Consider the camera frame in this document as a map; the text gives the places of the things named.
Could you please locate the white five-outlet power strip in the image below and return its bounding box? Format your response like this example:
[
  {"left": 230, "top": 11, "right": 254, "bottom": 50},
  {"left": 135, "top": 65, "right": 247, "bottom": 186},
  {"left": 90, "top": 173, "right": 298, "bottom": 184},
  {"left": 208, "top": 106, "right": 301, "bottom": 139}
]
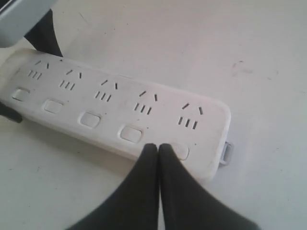
[{"left": 0, "top": 49, "right": 231, "bottom": 182}]

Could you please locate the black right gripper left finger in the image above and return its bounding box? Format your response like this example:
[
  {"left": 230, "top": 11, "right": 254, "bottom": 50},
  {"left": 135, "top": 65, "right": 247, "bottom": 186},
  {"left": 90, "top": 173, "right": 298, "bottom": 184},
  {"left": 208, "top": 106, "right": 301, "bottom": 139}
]
[{"left": 70, "top": 144, "right": 159, "bottom": 230}]

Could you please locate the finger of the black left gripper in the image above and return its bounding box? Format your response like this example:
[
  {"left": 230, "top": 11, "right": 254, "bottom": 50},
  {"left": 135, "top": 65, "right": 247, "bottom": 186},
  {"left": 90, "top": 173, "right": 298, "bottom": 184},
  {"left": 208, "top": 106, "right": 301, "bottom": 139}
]
[
  {"left": 0, "top": 102, "right": 23, "bottom": 123},
  {"left": 24, "top": 9, "right": 61, "bottom": 57}
]

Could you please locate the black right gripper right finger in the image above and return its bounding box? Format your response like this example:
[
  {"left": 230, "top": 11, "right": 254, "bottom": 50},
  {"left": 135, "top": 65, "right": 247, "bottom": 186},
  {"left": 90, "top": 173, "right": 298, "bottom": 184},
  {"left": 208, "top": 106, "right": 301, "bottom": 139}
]
[{"left": 158, "top": 144, "right": 260, "bottom": 230}]

